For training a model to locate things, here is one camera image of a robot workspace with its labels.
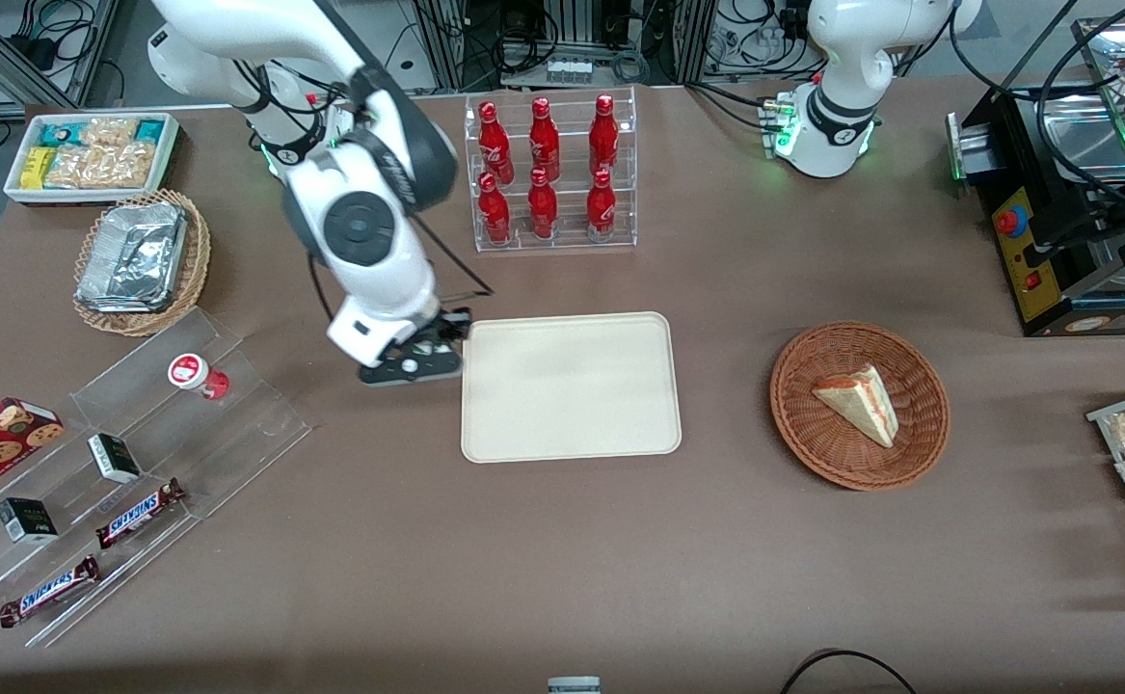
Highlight black floor cable loop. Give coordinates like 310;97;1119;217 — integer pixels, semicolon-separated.
779;650;920;694

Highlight small black box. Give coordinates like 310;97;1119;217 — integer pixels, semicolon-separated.
88;433;142;485
0;496;60;546

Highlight clear bag of crackers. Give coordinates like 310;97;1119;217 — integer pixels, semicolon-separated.
45;143;155;190
80;117;141;148

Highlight red cola bottle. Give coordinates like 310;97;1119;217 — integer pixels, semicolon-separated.
528;96;561;182
478;172;512;244
589;93;619;179
586;169;617;238
478;101;515;184
527;168;559;240

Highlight brown wicker basket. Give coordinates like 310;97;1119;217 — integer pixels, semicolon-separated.
769;321;951;493

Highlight black machine with steel top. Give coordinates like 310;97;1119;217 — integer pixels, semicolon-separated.
946;14;1125;338

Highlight silver foil pouch stack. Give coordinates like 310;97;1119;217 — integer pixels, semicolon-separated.
75;202;188;314

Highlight beige plastic tray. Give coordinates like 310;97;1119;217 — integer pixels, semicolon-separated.
461;310;683;465

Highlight light wicker basket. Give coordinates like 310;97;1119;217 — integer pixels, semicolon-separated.
73;188;212;338

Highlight clear acrylic stepped display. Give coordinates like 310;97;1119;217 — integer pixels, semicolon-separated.
0;307;312;649

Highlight red gum bottle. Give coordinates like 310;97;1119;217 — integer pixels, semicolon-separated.
168;354;230;401

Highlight clear acrylic bottle rack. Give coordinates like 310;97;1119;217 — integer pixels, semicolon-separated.
464;87;638;254

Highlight white plastic snack bin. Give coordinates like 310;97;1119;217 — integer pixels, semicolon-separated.
3;112;180;206

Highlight snickers chocolate bar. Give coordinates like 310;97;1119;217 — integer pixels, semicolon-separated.
94;478;187;550
0;555;100;629

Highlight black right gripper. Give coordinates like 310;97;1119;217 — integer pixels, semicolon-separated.
390;307;473;360

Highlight triangular sandwich wedge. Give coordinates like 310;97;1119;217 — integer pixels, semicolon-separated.
811;363;900;449

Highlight yellow snack pack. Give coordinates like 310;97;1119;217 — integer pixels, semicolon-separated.
20;147;58;190

